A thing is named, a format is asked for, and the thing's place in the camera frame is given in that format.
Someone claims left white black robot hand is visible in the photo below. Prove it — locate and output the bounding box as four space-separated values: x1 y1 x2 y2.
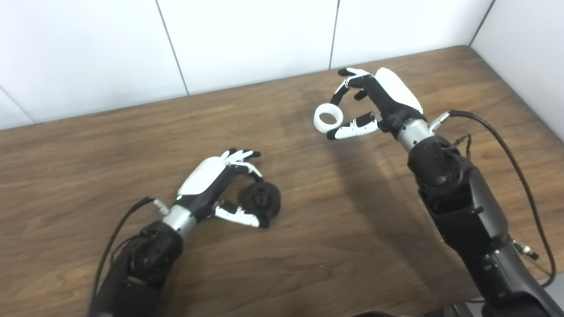
176 148 270 229

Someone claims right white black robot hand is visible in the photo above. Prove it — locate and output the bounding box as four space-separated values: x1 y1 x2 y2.
327 67 426 140

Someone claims round black part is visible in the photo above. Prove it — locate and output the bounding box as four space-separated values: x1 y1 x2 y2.
238 181 281 221

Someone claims white ring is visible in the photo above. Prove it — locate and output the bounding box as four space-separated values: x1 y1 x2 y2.
313 103 344 134

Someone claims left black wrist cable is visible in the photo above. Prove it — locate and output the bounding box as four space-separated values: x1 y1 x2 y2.
90 197 170 304

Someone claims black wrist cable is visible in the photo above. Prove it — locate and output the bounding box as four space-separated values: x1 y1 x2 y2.
430 110 557 288
90 197 170 304

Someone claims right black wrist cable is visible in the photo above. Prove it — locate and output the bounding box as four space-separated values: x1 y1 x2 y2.
430 110 557 288

